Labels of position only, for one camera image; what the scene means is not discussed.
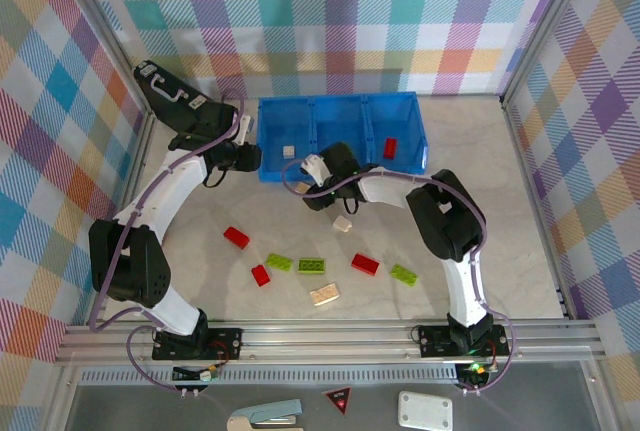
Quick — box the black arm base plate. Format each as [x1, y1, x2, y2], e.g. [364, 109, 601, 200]
[417, 323, 510, 358]
[152, 326, 244, 361]

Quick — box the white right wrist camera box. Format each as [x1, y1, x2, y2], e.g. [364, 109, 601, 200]
[298, 153, 330, 188]

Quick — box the large cream lego brick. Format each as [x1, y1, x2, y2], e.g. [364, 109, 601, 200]
[308, 282, 342, 308]

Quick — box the blue three-compartment bin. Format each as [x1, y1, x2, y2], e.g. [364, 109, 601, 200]
[256, 91, 430, 185]

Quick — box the grey slotted cable duct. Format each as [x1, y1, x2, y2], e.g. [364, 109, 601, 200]
[79, 369, 459, 385]

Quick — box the red triangular button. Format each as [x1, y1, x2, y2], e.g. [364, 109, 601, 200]
[322, 386, 353, 415]

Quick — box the aluminium mounting rail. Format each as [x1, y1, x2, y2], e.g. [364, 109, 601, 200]
[54, 319, 607, 368]

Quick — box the small connector board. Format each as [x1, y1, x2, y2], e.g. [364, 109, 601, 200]
[457, 360, 495, 387]
[172, 363, 221, 383]

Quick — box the purple cable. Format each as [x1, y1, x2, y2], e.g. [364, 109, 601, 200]
[280, 158, 516, 395]
[88, 88, 249, 395]

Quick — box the grey blue stapler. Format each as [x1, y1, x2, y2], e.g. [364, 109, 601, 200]
[227, 398, 304, 431]

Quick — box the white rectangular plate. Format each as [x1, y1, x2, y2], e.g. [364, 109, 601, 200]
[397, 390, 454, 430]

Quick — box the black carrying case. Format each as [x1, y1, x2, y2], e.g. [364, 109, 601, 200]
[133, 59, 214, 148]

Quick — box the aluminium frame post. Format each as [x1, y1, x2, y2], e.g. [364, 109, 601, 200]
[499, 0, 599, 107]
[57, 0, 154, 120]

